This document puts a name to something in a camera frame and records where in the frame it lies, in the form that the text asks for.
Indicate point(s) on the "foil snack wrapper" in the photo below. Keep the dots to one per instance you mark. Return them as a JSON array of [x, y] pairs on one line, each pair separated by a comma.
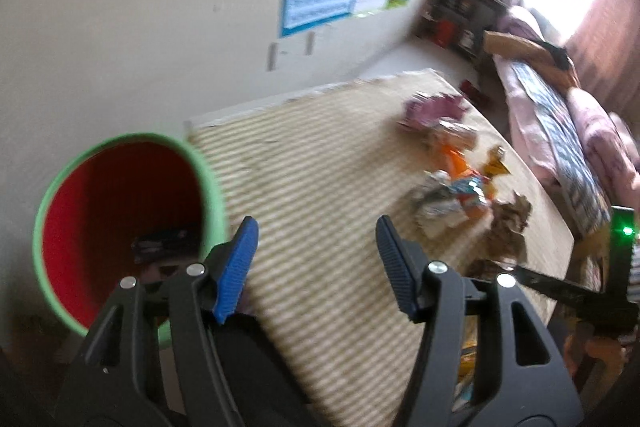
[[472, 194]]

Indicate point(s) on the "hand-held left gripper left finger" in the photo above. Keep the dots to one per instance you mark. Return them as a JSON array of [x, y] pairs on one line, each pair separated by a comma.
[[237, 267]]

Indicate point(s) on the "patterned grey blanket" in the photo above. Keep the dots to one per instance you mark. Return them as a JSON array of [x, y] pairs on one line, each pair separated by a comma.
[[560, 142]]

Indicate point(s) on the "red bin with green rim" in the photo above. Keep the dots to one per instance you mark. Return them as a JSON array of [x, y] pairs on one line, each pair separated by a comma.
[[115, 207]]

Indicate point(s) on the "reddish curtain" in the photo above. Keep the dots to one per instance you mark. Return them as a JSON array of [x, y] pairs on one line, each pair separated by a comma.
[[615, 32]]

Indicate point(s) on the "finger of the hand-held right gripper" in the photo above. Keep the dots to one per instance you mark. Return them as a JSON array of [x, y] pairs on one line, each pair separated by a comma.
[[550, 283]]

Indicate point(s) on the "checked yellow mat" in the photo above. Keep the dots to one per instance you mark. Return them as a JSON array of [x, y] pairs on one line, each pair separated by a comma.
[[310, 167]]

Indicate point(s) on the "orange snack wrapper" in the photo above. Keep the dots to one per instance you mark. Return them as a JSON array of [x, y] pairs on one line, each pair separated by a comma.
[[456, 162]]

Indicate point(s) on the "white wall socket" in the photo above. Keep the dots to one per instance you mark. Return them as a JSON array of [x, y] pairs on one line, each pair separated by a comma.
[[271, 55], [310, 42]]

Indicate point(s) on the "pink plastic wrapper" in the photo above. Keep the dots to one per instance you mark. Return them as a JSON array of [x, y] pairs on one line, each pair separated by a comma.
[[425, 109]]

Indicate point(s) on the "dark wrapper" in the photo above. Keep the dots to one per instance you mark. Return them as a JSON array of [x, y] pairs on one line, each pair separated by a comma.
[[160, 244]]

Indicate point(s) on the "brown crumpled paper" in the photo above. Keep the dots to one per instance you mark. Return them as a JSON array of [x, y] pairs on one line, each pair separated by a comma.
[[510, 227]]

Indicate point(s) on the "small red object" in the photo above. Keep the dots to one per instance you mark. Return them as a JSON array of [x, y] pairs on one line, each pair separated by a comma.
[[470, 88]]

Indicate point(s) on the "dark wooden shelf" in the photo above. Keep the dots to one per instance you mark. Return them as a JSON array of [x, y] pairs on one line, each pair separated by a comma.
[[470, 7]]

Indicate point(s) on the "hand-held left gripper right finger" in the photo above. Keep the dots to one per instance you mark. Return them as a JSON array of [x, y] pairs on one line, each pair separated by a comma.
[[395, 267]]

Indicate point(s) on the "yellow snack wrapper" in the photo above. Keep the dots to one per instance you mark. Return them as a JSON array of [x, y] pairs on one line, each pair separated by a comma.
[[496, 164]]

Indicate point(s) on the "brown pillow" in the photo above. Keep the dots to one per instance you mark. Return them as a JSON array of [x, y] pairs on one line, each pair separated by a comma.
[[515, 44]]

